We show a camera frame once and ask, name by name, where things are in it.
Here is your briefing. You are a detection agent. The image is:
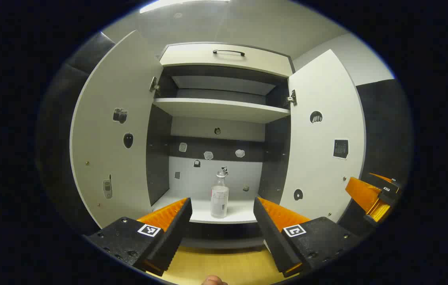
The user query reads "clear bottle white label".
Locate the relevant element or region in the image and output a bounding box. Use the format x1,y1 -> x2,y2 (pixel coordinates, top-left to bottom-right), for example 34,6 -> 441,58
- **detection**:
210,170 -> 230,219

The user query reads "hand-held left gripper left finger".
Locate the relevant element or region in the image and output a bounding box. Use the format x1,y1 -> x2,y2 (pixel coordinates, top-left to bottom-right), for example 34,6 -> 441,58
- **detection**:
83,197 -> 193,277

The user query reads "black drawer handle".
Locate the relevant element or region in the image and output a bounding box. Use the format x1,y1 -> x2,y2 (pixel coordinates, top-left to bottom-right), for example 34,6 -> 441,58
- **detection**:
213,49 -> 246,57

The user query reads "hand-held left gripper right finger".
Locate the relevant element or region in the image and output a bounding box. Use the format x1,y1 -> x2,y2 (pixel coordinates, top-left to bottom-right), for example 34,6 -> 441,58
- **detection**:
253,196 -> 363,277

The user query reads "white cabinet drawer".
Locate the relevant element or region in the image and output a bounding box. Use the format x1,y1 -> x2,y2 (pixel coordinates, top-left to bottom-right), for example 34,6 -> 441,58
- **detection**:
159,43 -> 295,78

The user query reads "white cabinet shelf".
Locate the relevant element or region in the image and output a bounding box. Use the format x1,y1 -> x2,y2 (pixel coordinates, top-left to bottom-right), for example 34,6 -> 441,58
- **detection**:
153,97 -> 291,124

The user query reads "white and grey cabinet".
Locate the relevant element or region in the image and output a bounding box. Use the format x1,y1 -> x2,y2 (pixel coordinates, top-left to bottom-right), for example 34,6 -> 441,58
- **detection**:
146,42 -> 296,250

